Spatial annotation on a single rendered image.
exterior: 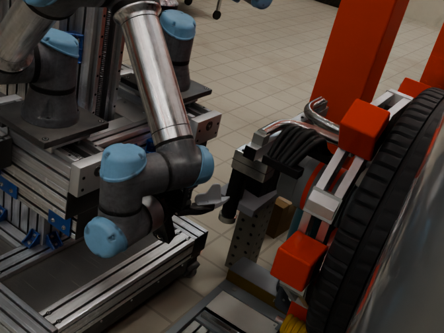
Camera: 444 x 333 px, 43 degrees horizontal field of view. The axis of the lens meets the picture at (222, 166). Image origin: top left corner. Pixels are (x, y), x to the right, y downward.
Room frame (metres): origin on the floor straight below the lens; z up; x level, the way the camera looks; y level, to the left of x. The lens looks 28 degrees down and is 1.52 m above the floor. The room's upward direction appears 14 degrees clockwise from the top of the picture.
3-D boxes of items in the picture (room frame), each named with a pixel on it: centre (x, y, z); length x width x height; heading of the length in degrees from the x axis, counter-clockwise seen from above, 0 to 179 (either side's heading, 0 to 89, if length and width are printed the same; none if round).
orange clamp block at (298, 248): (0.93, -0.20, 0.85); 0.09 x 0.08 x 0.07; 154
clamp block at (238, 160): (1.15, -0.07, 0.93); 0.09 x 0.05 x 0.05; 64
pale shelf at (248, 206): (1.94, -0.17, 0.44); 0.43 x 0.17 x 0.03; 154
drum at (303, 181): (1.25, -0.26, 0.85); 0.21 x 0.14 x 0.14; 64
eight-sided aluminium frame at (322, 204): (1.21, -0.33, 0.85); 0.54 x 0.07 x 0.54; 154
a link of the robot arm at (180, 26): (1.78, 0.25, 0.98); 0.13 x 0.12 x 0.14; 38
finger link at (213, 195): (1.02, 0.00, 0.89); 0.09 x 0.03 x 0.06; 121
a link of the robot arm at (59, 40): (1.34, 0.49, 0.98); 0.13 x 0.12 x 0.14; 135
